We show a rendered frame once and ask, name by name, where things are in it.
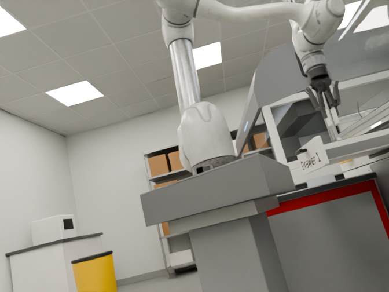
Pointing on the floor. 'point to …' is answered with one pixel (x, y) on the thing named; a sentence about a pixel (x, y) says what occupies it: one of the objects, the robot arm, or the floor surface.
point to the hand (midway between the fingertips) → (331, 117)
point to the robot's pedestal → (235, 247)
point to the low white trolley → (333, 237)
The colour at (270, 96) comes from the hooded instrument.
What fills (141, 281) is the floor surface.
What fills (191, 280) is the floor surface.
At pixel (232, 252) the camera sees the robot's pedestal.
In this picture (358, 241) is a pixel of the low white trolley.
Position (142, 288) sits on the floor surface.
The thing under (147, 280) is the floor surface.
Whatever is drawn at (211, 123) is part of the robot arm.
